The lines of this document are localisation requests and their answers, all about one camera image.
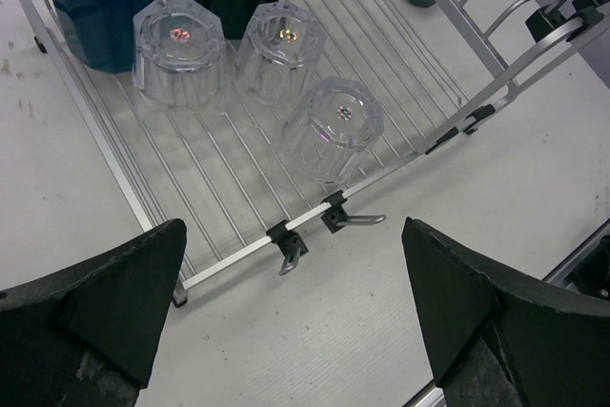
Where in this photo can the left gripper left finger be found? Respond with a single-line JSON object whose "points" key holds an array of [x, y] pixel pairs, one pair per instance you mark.
{"points": [[87, 335]]}

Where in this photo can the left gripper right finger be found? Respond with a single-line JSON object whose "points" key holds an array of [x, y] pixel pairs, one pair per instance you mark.
{"points": [[505, 331]]}

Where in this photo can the clear glass front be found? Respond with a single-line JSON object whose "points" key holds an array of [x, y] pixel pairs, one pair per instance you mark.
{"points": [[332, 127]]}

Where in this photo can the clear glass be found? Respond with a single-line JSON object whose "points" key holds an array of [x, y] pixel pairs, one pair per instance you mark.
{"points": [[281, 47], [332, 127], [179, 56]]}

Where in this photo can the clear glass back left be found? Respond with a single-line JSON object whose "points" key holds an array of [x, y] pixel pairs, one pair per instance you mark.
{"points": [[179, 56]]}

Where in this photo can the clear glass back right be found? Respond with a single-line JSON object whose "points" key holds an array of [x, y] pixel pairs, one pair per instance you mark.
{"points": [[281, 47]]}

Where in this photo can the silver wire dish rack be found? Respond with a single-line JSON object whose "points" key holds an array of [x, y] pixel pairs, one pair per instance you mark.
{"points": [[247, 140]]}

